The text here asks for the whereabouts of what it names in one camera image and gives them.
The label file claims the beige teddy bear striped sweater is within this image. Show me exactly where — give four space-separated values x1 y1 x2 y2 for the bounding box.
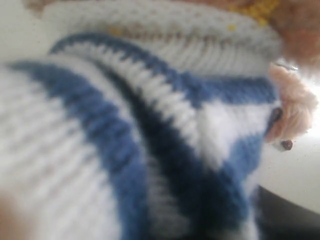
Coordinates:
0 0 320 240

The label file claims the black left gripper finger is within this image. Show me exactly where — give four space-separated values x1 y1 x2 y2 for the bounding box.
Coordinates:
250 186 320 240

